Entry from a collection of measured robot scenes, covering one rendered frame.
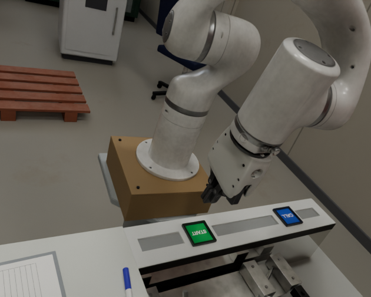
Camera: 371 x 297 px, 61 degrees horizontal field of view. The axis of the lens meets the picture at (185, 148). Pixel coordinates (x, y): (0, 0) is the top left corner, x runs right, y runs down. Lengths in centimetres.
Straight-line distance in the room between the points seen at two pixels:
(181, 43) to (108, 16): 317
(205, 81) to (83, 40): 320
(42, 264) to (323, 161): 258
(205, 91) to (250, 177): 32
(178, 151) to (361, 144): 203
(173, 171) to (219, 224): 23
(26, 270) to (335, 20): 57
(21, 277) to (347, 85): 55
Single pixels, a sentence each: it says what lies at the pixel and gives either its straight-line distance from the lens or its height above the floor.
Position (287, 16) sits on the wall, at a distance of 343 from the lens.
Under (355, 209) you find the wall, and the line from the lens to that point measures 278.
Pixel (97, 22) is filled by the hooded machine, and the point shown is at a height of 49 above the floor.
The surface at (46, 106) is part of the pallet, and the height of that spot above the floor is 11.
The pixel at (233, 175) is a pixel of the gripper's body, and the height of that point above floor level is 115.
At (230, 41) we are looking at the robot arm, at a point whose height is 129.
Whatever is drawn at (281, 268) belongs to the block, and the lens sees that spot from 79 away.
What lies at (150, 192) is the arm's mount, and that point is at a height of 91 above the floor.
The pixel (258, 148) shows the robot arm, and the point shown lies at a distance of 48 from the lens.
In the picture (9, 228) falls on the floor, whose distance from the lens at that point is 192.
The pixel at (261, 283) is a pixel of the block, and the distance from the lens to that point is 74.
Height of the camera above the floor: 144
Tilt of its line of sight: 31 degrees down
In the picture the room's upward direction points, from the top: 19 degrees clockwise
